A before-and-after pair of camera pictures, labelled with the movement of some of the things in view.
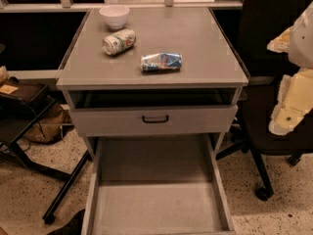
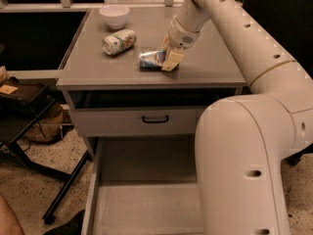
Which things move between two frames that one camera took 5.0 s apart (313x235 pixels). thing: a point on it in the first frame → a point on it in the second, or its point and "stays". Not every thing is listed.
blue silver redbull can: (160, 62) stays
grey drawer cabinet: (157, 90) stays
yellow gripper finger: (281, 43) → (165, 44)
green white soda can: (118, 42) stays
